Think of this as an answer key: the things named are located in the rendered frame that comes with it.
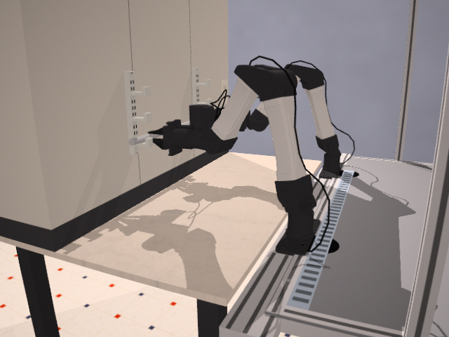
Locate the beige wall panel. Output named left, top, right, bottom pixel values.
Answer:
left=0, top=0, right=229, bottom=252

